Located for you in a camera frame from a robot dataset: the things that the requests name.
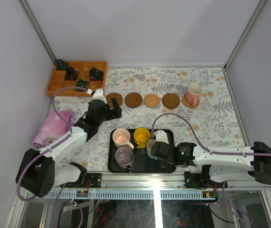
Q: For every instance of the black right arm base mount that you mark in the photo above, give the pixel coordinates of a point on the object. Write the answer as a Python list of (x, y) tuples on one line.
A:
[(202, 180)]

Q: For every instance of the brown wooden coaster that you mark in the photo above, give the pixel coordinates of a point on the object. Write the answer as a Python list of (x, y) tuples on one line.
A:
[(170, 100), (133, 100), (118, 98)]

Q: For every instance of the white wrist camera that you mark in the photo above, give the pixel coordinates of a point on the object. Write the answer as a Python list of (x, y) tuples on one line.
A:
[(160, 136), (97, 94)]

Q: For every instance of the light pink mug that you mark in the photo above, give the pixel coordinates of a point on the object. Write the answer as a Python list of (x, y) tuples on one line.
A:
[(122, 138)]

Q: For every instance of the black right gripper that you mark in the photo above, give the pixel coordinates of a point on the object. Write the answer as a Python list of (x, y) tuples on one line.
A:
[(163, 164)]

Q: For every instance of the aluminium front frame rail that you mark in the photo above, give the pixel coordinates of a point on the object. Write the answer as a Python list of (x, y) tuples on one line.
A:
[(128, 181)]

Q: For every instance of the pink mug cream inside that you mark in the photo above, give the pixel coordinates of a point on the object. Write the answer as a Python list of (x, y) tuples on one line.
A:
[(193, 93)]

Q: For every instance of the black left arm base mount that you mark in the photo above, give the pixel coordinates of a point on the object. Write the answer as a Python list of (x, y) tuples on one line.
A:
[(90, 180)]

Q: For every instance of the mauve mug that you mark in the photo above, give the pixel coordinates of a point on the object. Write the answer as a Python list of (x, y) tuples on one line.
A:
[(124, 158)]

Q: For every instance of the yellow glass cup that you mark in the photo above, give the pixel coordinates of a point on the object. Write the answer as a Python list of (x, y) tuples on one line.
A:
[(141, 137)]

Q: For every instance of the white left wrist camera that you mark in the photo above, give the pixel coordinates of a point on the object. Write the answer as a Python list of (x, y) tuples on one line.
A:
[(97, 94)]

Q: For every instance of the blue mug cream inside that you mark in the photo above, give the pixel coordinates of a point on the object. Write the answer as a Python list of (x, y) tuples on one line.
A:
[(149, 147)]

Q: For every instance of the black serving tray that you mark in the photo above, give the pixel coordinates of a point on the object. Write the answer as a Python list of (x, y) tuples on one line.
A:
[(142, 163)]

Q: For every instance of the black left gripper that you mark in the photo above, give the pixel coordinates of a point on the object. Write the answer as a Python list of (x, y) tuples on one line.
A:
[(111, 110)]

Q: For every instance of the dark rolled fabric bundle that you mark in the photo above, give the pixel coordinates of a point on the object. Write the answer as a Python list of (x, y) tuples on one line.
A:
[(61, 65), (71, 74), (96, 74)]

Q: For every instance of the purple patterned cloth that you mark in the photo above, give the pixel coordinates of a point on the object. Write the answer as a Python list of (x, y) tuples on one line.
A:
[(52, 129)]

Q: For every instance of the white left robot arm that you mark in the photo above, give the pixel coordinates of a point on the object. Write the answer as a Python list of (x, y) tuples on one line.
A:
[(38, 172)]

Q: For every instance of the orange wooden divided tray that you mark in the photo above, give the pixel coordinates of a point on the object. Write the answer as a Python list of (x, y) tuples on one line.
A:
[(82, 68)]

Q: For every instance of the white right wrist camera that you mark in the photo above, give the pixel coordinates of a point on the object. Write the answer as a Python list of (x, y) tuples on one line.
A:
[(160, 136)]

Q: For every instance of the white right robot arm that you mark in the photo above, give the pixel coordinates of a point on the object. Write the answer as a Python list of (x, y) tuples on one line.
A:
[(225, 164)]

